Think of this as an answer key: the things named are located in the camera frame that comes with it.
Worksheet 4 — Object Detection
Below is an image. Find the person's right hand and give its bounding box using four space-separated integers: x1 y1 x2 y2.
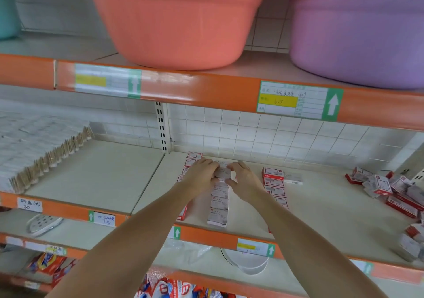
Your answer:
225 161 267 204

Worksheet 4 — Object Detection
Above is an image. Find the person's left hand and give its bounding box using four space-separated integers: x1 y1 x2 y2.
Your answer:
178 157 221 199

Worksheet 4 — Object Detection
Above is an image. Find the white shelf with orange edges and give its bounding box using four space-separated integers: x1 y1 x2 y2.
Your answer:
0 33 424 298

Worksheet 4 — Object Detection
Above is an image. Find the pile of red white boxes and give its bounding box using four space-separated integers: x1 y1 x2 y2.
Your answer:
344 165 424 264

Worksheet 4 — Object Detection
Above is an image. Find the person's right forearm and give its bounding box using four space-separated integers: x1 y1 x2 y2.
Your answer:
242 189 388 298

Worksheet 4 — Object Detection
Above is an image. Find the person's left forearm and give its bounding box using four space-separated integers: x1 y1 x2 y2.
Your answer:
46 185 200 298

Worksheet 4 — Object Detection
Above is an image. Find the white perforated shelf upright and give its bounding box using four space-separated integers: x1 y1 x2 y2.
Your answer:
409 167 424 184
154 101 173 153

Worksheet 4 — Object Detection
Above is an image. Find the clear plastic bag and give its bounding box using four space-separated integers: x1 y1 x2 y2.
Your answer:
162 238 213 264

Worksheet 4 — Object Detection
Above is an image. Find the large label with green arrow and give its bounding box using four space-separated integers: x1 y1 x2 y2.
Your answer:
257 81 345 122
74 63 143 100

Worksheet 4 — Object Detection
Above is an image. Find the pile of small colourful packets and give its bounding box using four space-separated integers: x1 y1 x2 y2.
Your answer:
26 251 229 298

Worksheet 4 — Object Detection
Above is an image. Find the orange plastic basin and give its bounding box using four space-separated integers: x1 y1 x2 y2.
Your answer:
73 0 282 70

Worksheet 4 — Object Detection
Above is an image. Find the row of beige bundles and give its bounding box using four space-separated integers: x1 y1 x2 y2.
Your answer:
0 116 94 195

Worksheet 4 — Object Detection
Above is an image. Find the white handwritten label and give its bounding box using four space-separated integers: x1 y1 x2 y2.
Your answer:
16 197 44 213

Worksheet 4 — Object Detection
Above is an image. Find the purple plastic basin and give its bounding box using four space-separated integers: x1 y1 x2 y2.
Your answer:
281 0 424 90

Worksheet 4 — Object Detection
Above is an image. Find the teal plastic basin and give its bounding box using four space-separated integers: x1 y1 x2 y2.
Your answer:
0 0 21 40

